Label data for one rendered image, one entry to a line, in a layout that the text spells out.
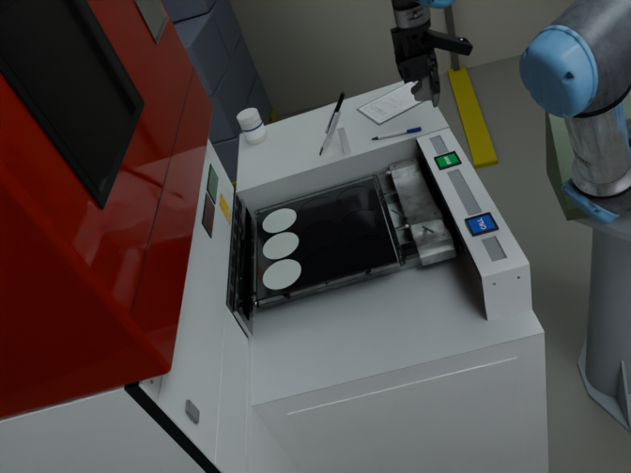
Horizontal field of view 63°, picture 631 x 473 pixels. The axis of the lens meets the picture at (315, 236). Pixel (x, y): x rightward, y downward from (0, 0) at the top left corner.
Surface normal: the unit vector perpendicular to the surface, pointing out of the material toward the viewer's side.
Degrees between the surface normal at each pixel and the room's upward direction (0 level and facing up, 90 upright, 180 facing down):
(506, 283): 90
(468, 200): 0
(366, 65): 90
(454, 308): 0
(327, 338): 0
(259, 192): 90
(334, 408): 90
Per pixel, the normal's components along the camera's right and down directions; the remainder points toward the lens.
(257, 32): -0.07, 0.67
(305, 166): -0.30, -0.72
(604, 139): 0.07, 0.89
